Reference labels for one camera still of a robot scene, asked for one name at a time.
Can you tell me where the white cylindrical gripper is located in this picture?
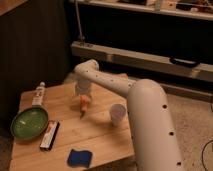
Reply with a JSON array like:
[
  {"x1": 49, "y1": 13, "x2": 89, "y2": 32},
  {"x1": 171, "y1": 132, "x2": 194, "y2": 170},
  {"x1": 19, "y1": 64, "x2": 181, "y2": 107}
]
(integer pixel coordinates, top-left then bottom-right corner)
[{"x1": 75, "y1": 79, "x2": 92, "y2": 106}]

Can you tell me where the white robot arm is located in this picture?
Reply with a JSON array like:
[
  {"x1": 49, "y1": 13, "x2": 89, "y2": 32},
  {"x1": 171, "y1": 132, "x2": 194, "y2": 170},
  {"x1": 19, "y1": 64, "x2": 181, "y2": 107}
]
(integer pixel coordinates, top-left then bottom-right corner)
[{"x1": 74, "y1": 59, "x2": 185, "y2": 171}]

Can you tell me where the white paper cup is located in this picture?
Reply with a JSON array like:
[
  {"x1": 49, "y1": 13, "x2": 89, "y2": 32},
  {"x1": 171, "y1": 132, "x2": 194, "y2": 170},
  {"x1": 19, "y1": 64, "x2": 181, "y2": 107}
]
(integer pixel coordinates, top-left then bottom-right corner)
[{"x1": 109, "y1": 104, "x2": 126, "y2": 126}]

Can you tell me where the wooden table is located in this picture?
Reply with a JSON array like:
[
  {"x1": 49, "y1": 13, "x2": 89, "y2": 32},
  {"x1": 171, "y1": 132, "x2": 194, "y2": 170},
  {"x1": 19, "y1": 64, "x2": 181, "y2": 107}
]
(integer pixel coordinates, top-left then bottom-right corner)
[{"x1": 10, "y1": 83, "x2": 133, "y2": 171}]

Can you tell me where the red and black box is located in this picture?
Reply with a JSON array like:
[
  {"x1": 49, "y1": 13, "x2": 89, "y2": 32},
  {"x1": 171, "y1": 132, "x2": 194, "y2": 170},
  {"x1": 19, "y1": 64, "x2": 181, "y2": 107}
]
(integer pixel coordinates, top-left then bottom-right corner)
[{"x1": 39, "y1": 121, "x2": 60, "y2": 150}]

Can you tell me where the long grey case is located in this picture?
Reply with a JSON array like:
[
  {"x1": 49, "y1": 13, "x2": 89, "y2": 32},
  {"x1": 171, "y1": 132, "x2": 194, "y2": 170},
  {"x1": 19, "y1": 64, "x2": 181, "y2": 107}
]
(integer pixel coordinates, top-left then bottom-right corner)
[{"x1": 71, "y1": 41, "x2": 213, "y2": 82}]

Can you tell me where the white plastic bottle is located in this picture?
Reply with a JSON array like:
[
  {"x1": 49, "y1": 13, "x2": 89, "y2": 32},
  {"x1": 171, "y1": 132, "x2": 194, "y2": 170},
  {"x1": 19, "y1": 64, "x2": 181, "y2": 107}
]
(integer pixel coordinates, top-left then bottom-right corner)
[{"x1": 32, "y1": 82, "x2": 45, "y2": 106}]

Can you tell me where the blue sponge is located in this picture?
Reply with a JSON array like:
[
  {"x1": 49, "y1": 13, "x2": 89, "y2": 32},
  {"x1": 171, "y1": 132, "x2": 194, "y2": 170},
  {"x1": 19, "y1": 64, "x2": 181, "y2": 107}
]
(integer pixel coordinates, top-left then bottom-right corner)
[{"x1": 67, "y1": 149, "x2": 93, "y2": 168}]

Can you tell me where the metal pole stand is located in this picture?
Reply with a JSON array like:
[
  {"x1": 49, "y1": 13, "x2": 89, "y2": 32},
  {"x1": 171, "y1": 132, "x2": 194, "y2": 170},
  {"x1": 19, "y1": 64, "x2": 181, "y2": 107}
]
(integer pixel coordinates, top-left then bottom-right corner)
[{"x1": 74, "y1": 0, "x2": 92, "y2": 47}]

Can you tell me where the green bowl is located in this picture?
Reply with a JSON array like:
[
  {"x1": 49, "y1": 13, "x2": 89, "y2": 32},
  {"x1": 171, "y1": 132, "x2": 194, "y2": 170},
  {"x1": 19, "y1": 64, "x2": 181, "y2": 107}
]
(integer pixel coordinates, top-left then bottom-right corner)
[{"x1": 10, "y1": 107, "x2": 49, "y2": 140}]

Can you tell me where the cluttered shelf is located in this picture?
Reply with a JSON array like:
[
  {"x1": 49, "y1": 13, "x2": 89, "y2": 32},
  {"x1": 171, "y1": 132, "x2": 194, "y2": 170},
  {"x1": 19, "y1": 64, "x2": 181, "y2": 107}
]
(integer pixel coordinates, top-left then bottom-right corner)
[{"x1": 69, "y1": 0, "x2": 213, "y2": 21}]

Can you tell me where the black case handle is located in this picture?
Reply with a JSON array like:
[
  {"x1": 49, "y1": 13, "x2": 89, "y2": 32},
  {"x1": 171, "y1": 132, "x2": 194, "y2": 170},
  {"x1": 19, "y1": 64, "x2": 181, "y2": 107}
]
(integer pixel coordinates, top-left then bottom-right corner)
[{"x1": 169, "y1": 58, "x2": 200, "y2": 68}]

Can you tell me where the black cable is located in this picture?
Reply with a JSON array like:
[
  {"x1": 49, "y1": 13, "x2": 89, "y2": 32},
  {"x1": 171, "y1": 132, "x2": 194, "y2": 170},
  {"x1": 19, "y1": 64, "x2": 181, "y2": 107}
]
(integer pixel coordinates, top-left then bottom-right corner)
[{"x1": 201, "y1": 99, "x2": 213, "y2": 171}]

